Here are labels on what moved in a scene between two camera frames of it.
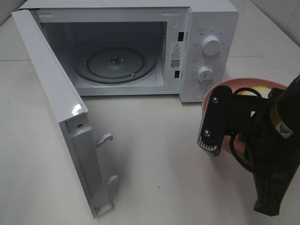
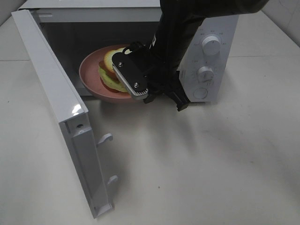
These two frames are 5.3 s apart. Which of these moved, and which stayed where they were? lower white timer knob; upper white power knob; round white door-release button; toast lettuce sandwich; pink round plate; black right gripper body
Moved: black right gripper body; pink round plate; toast lettuce sandwich
Stayed: upper white power knob; lower white timer knob; round white door-release button
